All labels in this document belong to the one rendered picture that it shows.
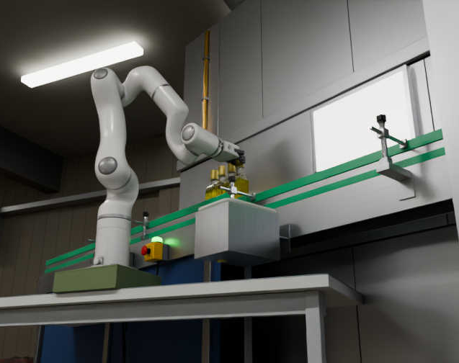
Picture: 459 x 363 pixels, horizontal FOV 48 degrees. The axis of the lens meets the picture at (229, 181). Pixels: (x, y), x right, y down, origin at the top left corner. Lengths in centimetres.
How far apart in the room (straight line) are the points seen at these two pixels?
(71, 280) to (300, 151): 98
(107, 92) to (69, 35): 236
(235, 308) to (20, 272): 526
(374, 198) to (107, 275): 87
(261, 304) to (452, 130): 68
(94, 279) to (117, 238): 17
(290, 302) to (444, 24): 82
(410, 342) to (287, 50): 134
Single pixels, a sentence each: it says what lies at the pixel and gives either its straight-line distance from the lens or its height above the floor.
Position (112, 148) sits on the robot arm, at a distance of 192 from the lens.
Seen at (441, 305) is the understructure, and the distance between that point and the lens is 165.
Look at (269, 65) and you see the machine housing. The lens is 243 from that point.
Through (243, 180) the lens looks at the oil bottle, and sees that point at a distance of 206.
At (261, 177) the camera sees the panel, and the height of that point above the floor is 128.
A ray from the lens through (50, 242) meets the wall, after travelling 640.
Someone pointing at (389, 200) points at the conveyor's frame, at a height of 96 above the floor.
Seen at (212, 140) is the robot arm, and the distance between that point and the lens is 192.
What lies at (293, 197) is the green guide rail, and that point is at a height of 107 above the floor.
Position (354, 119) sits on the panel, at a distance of 193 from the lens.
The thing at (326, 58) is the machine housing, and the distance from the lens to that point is 218.
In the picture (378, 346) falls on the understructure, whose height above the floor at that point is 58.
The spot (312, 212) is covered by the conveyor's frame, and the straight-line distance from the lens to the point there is 169.
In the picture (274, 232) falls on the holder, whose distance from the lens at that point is 169.
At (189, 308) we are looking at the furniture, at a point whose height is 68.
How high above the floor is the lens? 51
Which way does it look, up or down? 20 degrees up
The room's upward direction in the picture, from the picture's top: straight up
